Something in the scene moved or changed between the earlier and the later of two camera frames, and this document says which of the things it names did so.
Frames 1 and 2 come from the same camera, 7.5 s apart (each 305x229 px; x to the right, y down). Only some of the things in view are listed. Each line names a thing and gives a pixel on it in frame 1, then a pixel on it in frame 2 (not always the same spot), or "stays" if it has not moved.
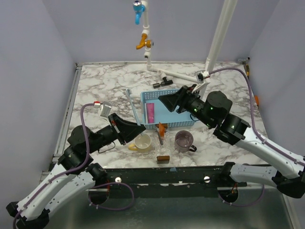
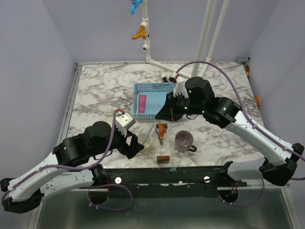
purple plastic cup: [183, 140] stays
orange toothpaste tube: [161, 130] stays
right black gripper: [181, 98] stays
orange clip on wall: [257, 99] stays
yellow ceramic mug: [141, 143] stays
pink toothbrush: [150, 107] -> [141, 103]
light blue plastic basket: [162, 115] -> [156, 93]
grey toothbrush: [129, 93] -> [149, 131]
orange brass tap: [148, 43] -> [140, 33]
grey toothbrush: [157, 130] stays
